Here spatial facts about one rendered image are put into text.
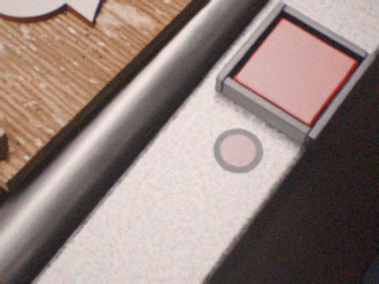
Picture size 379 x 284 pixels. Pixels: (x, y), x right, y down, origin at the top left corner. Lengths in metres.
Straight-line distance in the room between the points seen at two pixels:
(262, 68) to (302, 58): 0.03
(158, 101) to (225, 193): 0.08
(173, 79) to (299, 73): 0.08
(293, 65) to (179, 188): 0.11
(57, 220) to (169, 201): 0.07
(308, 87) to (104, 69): 0.13
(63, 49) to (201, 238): 0.15
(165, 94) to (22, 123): 0.10
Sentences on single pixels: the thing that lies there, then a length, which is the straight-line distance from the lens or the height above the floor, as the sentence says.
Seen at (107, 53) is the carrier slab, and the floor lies 0.94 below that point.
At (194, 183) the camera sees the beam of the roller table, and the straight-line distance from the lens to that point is 0.58.
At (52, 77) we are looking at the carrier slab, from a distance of 0.60.
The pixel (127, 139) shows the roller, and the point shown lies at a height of 0.91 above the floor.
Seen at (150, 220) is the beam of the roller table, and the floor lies 0.92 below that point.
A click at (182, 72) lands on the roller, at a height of 0.91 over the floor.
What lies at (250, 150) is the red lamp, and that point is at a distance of 0.59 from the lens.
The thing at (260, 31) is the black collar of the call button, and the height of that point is 0.93.
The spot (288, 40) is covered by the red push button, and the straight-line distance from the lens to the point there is 0.62.
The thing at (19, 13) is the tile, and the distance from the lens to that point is 0.62.
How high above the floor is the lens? 1.44
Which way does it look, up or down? 61 degrees down
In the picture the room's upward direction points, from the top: 3 degrees clockwise
